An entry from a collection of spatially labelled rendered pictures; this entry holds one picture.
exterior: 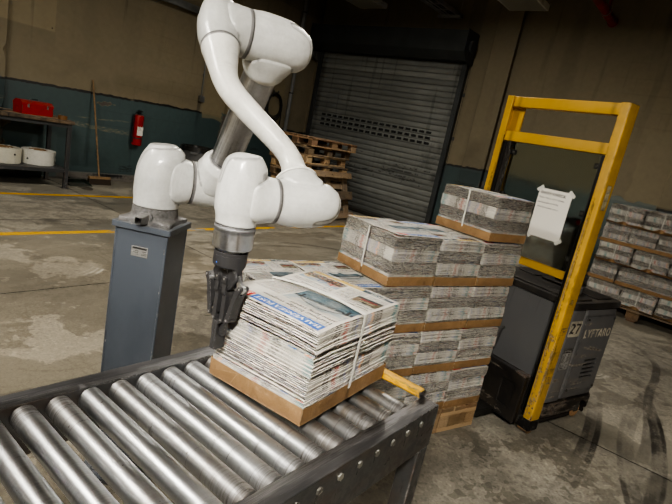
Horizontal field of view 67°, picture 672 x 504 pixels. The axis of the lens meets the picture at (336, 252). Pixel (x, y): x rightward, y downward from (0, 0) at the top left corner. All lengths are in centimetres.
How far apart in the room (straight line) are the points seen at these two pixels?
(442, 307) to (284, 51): 149
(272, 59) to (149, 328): 102
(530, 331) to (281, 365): 232
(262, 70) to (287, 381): 86
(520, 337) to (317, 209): 236
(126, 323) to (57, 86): 671
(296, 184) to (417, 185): 846
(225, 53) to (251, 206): 45
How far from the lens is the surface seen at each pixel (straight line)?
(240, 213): 108
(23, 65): 829
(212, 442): 110
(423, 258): 231
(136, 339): 197
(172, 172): 182
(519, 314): 332
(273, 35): 149
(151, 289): 188
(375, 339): 130
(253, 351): 119
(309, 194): 113
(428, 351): 258
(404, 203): 968
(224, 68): 134
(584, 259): 295
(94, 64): 865
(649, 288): 684
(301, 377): 112
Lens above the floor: 142
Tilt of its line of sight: 13 degrees down
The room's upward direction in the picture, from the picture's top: 12 degrees clockwise
